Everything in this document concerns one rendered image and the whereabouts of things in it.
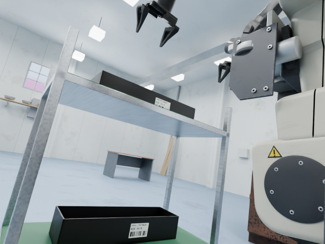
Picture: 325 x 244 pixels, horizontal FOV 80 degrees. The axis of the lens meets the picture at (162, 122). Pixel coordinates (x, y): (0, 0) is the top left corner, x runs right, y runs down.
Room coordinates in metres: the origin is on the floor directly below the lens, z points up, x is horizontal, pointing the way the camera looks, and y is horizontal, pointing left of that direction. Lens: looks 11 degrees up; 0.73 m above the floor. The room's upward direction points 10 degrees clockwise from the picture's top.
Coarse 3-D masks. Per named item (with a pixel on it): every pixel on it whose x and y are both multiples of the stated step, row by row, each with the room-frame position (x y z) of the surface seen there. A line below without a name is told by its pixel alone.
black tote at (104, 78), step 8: (104, 72) 0.80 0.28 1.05; (96, 80) 0.84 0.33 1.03; (104, 80) 0.80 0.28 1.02; (112, 80) 0.82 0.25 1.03; (120, 80) 0.84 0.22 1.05; (112, 88) 0.82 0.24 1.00; (120, 88) 0.84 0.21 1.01; (128, 88) 0.86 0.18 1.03; (136, 88) 0.89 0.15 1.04; (144, 88) 0.91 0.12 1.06; (136, 96) 0.89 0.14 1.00; (144, 96) 0.92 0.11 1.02; (152, 96) 0.94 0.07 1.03; (160, 96) 0.97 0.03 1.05; (160, 104) 0.97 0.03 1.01; (168, 104) 1.00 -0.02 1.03; (176, 104) 1.03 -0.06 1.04; (184, 104) 1.06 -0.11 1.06; (176, 112) 1.04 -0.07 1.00; (184, 112) 1.07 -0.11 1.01; (192, 112) 1.10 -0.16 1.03
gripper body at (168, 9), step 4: (152, 0) 0.51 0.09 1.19; (160, 0) 0.53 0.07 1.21; (164, 0) 0.52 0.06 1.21; (168, 0) 0.52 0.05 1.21; (172, 0) 0.53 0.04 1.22; (152, 4) 0.51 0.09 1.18; (156, 4) 0.51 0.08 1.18; (160, 4) 0.53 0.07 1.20; (164, 4) 0.53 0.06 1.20; (168, 4) 0.53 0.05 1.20; (172, 4) 0.54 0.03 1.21; (156, 8) 0.53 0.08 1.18; (160, 8) 0.53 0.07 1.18; (164, 8) 0.53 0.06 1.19; (168, 8) 0.54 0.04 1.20; (172, 8) 0.55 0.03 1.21; (160, 12) 0.55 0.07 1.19; (164, 12) 0.54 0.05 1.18; (168, 12) 0.54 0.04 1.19; (160, 16) 0.57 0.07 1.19; (172, 16) 0.55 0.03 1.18
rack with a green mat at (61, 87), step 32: (64, 64) 0.58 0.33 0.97; (64, 96) 0.80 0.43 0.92; (96, 96) 0.71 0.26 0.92; (128, 96) 0.71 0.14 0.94; (32, 128) 0.91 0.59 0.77; (160, 128) 1.19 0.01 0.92; (192, 128) 1.00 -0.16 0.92; (224, 128) 1.08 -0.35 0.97; (32, 160) 0.57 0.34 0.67; (224, 160) 1.07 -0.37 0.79; (32, 224) 0.98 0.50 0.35
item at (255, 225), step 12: (252, 180) 2.35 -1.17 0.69; (252, 192) 2.35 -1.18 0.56; (252, 204) 2.34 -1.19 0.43; (252, 216) 2.34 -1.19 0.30; (252, 228) 2.33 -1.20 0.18; (264, 228) 2.28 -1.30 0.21; (252, 240) 2.43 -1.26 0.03; (264, 240) 2.37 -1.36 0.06; (276, 240) 2.22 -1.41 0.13; (288, 240) 2.16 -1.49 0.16
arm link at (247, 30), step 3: (249, 24) 0.72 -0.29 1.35; (246, 27) 0.73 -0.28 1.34; (249, 27) 0.72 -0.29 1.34; (252, 27) 0.72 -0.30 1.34; (243, 30) 0.74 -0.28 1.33; (246, 30) 0.73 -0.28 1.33; (249, 30) 0.72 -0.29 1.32; (243, 33) 0.75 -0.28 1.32; (246, 33) 0.74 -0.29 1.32; (249, 33) 0.73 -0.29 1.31; (231, 39) 0.82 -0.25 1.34; (234, 39) 0.81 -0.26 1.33; (228, 42) 0.83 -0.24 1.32; (231, 42) 0.81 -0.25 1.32; (225, 45) 0.83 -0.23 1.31; (228, 45) 0.82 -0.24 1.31; (225, 48) 0.84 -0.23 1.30; (225, 51) 0.85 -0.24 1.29
